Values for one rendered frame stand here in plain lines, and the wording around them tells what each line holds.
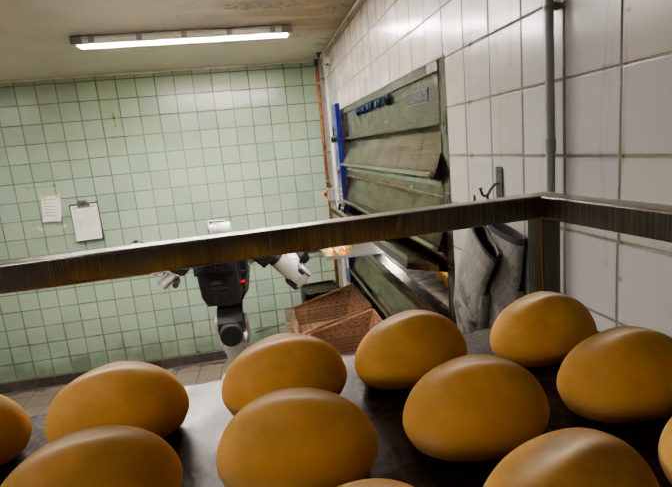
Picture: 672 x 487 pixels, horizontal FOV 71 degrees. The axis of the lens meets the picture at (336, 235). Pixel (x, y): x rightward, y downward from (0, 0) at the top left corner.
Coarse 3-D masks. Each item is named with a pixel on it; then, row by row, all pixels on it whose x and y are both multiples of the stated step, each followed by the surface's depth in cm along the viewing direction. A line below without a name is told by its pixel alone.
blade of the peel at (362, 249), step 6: (354, 246) 317; (360, 246) 315; (366, 246) 313; (372, 246) 311; (336, 252) 304; (354, 252) 299; (360, 252) 298; (366, 252) 296; (372, 252) 294; (378, 252) 293; (330, 258) 286; (336, 258) 286; (342, 258) 287
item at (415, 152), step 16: (432, 128) 176; (352, 144) 320; (368, 144) 273; (384, 144) 238; (400, 144) 211; (416, 144) 190; (432, 144) 172; (352, 160) 307; (368, 160) 264; (384, 160) 231; (400, 160) 206; (416, 160) 185; (432, 160) 169; (416, 176) 184; (432, 176) 164
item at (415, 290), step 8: (368, 256) 300; (376, 256) 284; (384, 256) 282; (376, 264) 281; (384, 264) 264; (392, 264) 262; (392, 272) 247; (400, 272) 245; (400, 280) 233; (408, 280) 230; (408, 288) 221; (416, 288) 216; (424, 288) 215; (416, 296) 210; (424, 296) 204; (432, 296) 203; (424, 304) 200; (432, 304) 194; (440, 304) 193; (440, 312) 184; (448, 312) 183
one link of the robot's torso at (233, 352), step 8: (216, 320) 251; (248, 320) 253; (216, 328) 250; (248, 328) 255; (248, 336) 257; (240, 344) 256; (248, 344) 257; (232, 352) 256; (240, 352) 256; (232, 360) 256
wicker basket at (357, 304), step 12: (348, 288) 349; (312, 300) 346; (324, 300) 348; (336, 300) 350; (348, 300) 351; (360, 300) 322; (300, 312) 346; (312, 312) 348; (324, 312) 349; (336, 312) 351; (348, 312) 350; (360, 312) 297; (300, 324) 347; (312, 324) 347; (324, 324) 294
